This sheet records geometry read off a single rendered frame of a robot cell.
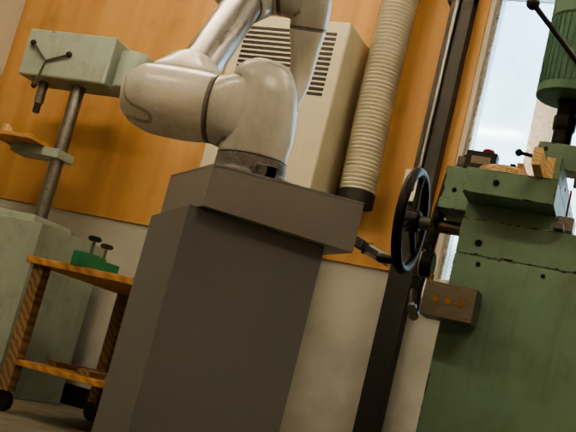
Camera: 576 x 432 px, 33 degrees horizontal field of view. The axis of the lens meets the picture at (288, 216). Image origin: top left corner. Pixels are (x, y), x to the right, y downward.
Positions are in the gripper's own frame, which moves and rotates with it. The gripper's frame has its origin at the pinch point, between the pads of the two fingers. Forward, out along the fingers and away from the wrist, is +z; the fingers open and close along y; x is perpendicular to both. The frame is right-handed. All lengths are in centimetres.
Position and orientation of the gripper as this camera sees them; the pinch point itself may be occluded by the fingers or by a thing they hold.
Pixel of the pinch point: (378, 255)
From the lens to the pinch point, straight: 259.7
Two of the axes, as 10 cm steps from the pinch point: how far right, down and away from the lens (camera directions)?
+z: 7.8, 4.9, -3.9
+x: -5.4, 8.4, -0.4
